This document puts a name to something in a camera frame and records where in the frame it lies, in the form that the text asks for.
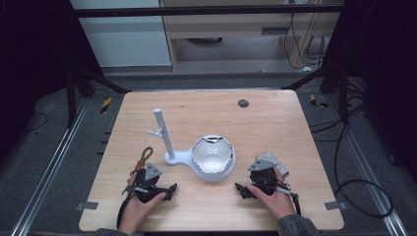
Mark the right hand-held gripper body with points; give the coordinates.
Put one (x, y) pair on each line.
(264, 178)

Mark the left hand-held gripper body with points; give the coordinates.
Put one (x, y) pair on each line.
(144, 190)

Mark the white bowl with chrome rim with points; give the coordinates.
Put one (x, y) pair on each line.
(213, 157)

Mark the white stand with pole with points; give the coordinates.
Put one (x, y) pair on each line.
(164, 131)

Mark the person's left hand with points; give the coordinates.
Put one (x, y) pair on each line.
(136, 213)

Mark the person's right hand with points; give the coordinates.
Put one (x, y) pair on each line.
(278, 203)

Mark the yellow black tape strip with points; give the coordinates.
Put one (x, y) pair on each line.
(316, 101)
(105, 105)

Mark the black metal stand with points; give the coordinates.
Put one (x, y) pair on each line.
(70, 98)
(342, 95)

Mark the white cabinet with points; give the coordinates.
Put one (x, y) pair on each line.
(124, 42)

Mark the light wooden desk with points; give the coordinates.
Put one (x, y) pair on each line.
(229, 26)

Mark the grey table bracket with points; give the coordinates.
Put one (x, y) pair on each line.
(335, 205)
(87, 205)

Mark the aluminium floor rail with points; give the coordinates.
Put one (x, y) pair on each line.
(49, 170)
(373, 183)

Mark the black horizontal frame bar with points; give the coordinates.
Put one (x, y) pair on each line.
(196, 11)

